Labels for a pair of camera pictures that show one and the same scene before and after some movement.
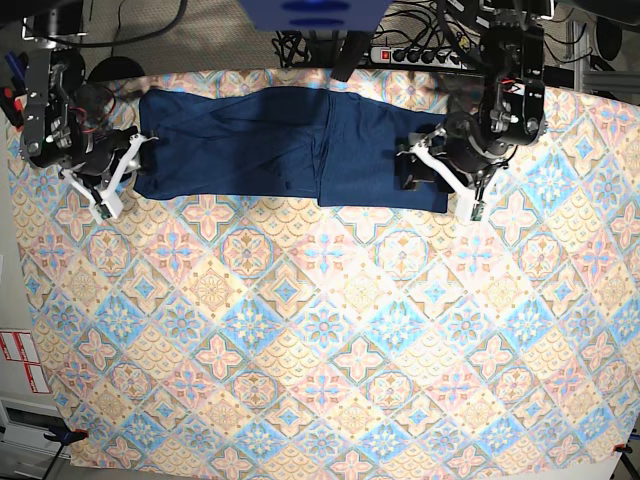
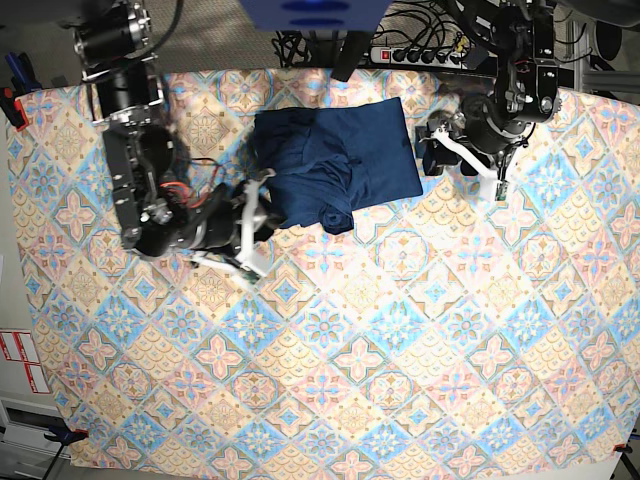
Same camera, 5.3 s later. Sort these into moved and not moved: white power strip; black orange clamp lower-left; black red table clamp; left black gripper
Moved: left black gripper
Not moved: white power strip; black red table clamp; black orange clamp lower-left
